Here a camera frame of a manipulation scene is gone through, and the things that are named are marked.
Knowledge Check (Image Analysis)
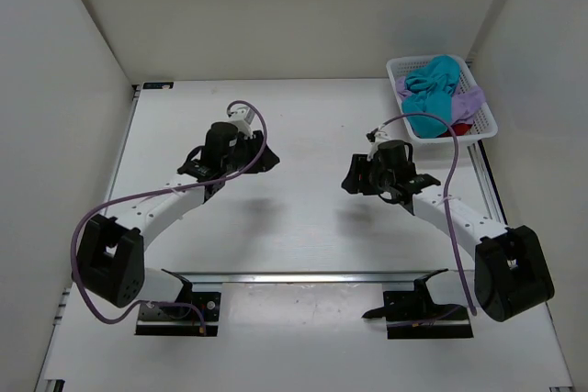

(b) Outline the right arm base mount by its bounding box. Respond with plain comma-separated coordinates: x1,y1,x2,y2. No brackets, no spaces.
362,269,473,340

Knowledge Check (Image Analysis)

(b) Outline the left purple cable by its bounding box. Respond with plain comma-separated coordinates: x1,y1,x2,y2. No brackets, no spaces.
71,99,269,337

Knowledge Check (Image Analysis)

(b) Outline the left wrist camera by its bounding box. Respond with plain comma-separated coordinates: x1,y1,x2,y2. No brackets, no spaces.
227,106,255,136

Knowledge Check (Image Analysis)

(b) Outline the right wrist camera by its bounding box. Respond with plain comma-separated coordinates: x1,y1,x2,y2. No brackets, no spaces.
366,126,391,144

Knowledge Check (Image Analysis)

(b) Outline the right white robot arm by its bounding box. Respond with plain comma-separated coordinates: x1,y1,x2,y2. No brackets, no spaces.
342,140,555,322

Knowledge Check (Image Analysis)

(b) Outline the lilac t shirt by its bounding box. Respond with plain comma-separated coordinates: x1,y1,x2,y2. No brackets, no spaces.
395,76,486,125

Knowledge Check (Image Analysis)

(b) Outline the dark label sticker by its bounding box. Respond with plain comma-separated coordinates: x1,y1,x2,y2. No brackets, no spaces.
141,82,175,90

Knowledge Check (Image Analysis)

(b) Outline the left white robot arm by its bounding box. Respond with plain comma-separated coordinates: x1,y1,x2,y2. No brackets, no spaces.
73,122,279,319

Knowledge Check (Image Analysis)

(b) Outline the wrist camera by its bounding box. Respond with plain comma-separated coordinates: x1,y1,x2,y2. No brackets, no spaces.
366,126,391,144
227,106,255,136

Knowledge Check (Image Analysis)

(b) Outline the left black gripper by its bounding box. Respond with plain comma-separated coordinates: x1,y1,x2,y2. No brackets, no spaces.
220,129,279,174

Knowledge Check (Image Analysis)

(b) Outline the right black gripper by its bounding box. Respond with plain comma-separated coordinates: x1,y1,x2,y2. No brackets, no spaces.
344,155,395,196

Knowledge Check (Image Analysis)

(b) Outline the teal t shirt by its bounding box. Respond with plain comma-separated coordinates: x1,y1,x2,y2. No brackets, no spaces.
396,55,460,139

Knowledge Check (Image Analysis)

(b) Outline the red t shirt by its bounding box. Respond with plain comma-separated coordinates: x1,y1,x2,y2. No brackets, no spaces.
439,123,472,138

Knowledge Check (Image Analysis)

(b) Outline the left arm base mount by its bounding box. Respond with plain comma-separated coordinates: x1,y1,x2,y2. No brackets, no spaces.
135,284,221,338

